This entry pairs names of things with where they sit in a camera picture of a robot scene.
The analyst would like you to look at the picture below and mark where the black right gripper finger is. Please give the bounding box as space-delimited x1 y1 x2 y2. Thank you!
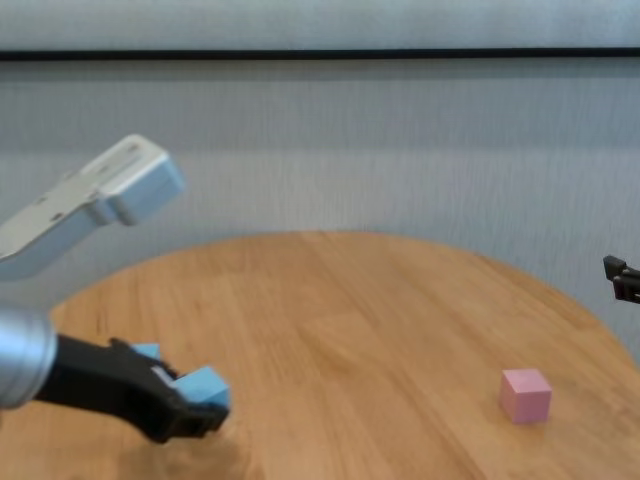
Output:
602 254 640 304

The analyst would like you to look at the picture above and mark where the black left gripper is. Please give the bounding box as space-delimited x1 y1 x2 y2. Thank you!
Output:
34 333 231 444

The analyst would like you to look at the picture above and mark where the blue cube block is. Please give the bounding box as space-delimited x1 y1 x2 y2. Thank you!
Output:
131 342 162 362
173 365 231 409

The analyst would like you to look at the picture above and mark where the pink cube block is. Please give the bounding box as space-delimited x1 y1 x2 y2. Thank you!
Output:
498 368 553 426

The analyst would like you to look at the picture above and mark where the black horizontal wall strip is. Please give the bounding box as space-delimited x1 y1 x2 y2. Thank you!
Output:
0 45 640 63

